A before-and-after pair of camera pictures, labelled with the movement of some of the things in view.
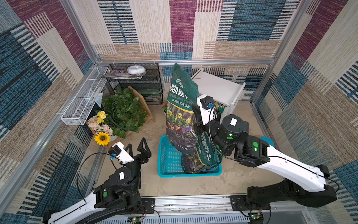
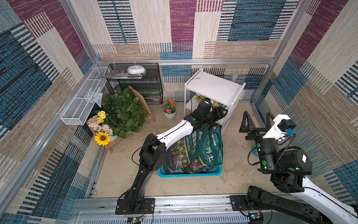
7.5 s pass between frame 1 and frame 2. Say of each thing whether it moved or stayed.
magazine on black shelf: stayed
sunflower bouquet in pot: stayed
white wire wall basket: stayed
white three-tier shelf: stayed
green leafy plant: stayed
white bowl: stayed
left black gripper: moved
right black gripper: moved
